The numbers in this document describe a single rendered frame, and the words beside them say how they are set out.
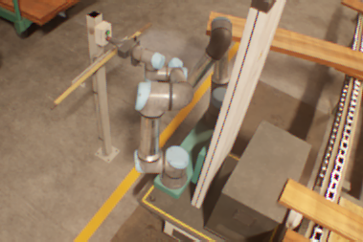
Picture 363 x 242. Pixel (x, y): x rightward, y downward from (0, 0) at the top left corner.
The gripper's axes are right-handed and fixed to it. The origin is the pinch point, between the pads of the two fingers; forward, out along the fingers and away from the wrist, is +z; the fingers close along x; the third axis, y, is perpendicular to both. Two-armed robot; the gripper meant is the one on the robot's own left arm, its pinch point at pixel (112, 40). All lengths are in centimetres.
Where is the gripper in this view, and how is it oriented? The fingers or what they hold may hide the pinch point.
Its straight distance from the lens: 178.2
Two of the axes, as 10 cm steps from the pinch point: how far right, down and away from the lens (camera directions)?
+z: -8.6, -4.5, 2.6
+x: -5.1, 6.3, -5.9
